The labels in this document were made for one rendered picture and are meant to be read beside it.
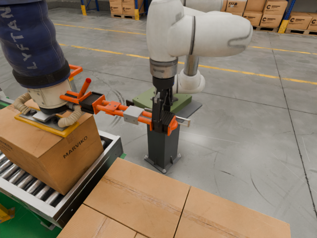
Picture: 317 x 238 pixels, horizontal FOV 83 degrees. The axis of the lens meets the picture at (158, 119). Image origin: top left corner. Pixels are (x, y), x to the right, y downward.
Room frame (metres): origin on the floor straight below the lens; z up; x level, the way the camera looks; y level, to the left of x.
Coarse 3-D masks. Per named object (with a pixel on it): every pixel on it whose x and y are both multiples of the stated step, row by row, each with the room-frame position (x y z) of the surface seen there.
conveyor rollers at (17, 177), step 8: (104, 144) 1.03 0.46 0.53; (0, 152) 0.94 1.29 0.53; (0, 160) 0.86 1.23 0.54; (8, 160) 0.85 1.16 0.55; (0, 168) 0.78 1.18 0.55; (16, 168) 0.79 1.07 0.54; (0, 176) 0.71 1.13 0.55; (8, 176) 0.73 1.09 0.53; (16, 176) 0.71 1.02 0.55; (32, 176) 0.72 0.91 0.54; (24, 184) 0.65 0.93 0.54; (32, 184) 0.65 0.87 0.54; (40, 184) 0.66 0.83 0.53; (32, 192) 0.60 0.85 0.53; (40, 192) 0.59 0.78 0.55; (48, 192) 0.61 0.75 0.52; (56, 192) 0.59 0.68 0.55; (48, 200) 0.54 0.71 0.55
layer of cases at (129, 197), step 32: (96, 192) 0.59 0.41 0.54; (128, 192) 0.59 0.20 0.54; (160, 192) 0.59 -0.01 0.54; (192, 192) 0.59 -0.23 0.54; (96, 224) 0.40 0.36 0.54; (128, 224) 0.40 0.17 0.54; (160, 224) 0.40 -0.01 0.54; (192, 224) 0.40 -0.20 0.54; (224, 224) 0.40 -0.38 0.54; (256, 224) 0.40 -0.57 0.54; (288, 224) 0.40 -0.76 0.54
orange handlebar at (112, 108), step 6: (72, 66) 1.05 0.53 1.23; (78, 66) 1.05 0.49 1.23; (72, 72) 0.96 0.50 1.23; (78, 72) 0.99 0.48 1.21; (60, 96) 0.72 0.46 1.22; (66, 96) 0.71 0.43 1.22; (102, 102) 0.67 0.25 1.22; (108, 102) 0.66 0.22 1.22; (114, 102) 0.66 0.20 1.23; (96, 108) 0.63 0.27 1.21; (102, 108) 0.62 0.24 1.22; (108, 108) 0.62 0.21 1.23; (114, 108) 0.62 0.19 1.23; (120, 108) 0.63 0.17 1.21; (126, 108) 0.62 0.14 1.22; (114, 114) 0.61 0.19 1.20; (120, 114) 0.59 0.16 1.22; (144, 114) 0.59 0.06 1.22; (150, 114) 0.58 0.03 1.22; (138, 120) 0.55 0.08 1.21; (144, 120) 0.54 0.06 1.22; (174, 126) 0.51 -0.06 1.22
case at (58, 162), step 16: (0, 112) 0.94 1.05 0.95; (16, 112) 0.94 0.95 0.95; (0, 128) 0.78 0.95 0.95; (16, 128) 0.78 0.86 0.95; (32, 128) 0.78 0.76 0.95; (80, 128) 0.81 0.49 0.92; (96, 128) 0.91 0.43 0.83; (0, 144) 0.78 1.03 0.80; (16, 144) 0.66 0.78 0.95; (32, 144) 0.66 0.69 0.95; (48, 144) 0.66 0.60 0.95; (64, 144) 0.70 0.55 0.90; (80, 144) 0.78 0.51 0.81; (96, 144) 0.88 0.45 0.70; (16, 160) 0.76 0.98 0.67; (32, 160) 0.61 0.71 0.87; (48, 160) 0.60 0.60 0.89; (64, 160) 0.66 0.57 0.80; (80, 160) 0.74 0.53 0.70; (48, 176) 0.58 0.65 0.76; (64, 176) 0.62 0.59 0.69; (80, 176) 0.70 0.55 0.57; (64, 192) 0.58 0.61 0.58
